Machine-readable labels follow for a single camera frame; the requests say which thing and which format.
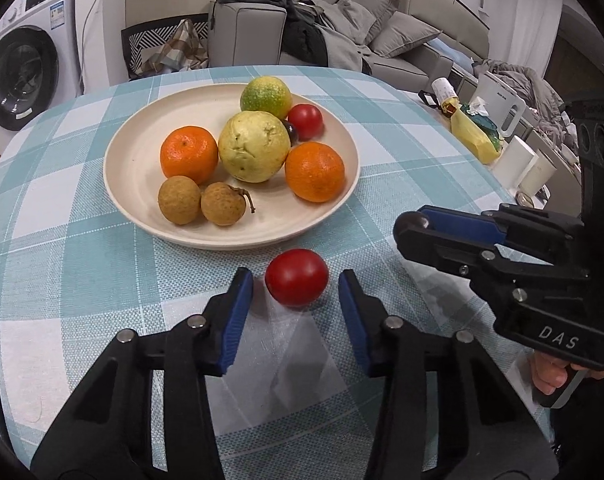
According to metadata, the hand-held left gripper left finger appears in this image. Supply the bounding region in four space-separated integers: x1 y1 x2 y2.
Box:
29 267 255 480

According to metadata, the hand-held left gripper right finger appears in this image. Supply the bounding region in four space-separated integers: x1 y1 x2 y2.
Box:
338 269 560 480

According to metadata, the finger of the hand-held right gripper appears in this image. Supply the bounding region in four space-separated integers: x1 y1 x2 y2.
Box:
393 211 503 282
416 204 508 247

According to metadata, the red cherry tomato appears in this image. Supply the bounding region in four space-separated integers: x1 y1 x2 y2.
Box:
287 104 325 142
265 248 329 308

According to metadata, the brown longan with stem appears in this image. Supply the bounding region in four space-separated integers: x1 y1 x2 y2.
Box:
200 182 257 226

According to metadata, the orange mandarin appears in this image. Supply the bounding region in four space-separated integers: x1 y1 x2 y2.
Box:
284 141 346 203
160 126 219 186

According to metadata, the cream round plate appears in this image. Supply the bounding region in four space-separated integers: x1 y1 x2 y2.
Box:
103 83 361 250

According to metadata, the person's right hand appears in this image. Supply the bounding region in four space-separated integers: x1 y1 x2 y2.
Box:
530 350 572 396

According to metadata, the white box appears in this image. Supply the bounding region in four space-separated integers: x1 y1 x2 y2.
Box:
492 135 538 193

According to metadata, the yellow plastic bag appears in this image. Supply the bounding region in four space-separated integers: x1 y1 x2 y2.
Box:
449 102 505 165

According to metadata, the white cup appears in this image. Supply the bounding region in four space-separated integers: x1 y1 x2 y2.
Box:
522 152 557 198

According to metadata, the white electric kettle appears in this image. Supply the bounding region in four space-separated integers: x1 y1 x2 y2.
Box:
474 71 527 138

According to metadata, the white labelled bottle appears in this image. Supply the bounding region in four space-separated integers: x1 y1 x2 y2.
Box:
432 78 460 106

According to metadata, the grey crumpled bedding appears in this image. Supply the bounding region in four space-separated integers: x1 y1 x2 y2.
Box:
474 59 565 126

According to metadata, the teal checkered tablecloth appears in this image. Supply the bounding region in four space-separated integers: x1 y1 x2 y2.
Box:
0 65 557 480

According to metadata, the yellow guava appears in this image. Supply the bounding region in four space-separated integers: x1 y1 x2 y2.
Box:
218 110 291 183

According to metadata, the grey sofa cushion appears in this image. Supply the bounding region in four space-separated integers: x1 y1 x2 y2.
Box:
372 11 443 58
334 0 400 46

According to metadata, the grey hoodie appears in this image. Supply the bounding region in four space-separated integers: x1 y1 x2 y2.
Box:
312 2 373 73

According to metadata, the green yellow citrus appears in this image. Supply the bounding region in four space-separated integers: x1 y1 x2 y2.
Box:
240 76 293 118

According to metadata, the plaid cloth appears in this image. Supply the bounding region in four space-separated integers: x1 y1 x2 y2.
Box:
137 19 210 73

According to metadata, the grey sofa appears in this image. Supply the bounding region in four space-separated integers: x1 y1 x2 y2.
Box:
208 0 487 93

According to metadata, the black patterned chair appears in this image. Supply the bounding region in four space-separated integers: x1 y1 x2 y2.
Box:
121 14 210 81

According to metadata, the white washing machine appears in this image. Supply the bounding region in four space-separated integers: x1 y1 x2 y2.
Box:
0 0 83 133

